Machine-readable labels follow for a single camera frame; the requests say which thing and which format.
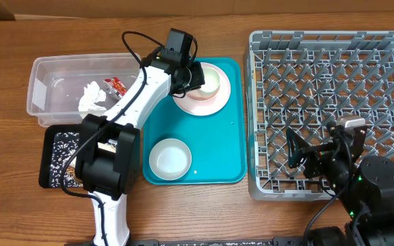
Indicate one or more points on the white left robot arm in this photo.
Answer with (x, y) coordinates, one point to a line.
(108, 156)

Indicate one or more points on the grey dishwasher rack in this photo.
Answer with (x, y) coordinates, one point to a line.
(304, 80)

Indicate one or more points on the white napkin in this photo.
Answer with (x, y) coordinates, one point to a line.
(92, 96)

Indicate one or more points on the pink bowl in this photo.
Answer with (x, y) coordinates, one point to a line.
(193, 95)

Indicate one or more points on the cream plastic cup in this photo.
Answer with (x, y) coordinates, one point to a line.
(212, 83)

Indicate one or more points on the pink plate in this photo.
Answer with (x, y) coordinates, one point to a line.
(211, 106)

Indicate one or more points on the clear plastic bin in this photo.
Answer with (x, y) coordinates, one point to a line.
(56, 84)

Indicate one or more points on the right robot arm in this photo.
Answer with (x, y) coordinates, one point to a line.
(368, 193)

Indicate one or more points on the black plastic tray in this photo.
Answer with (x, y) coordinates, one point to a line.
(49, 136)

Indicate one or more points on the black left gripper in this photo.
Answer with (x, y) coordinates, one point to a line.
(196, 66)

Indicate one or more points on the red snack wrapper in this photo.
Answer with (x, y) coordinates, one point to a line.
(115, 87)

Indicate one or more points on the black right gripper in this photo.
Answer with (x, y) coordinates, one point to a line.
(310, 149)

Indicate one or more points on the teal serving tray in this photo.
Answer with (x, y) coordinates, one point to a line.
(217, 142)

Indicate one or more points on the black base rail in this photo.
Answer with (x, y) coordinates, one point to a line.
(276, 241)

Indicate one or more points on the white rice pile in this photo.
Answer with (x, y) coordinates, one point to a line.
(64, 145)

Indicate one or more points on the white small bowl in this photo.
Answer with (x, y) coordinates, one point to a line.
(170, 159)

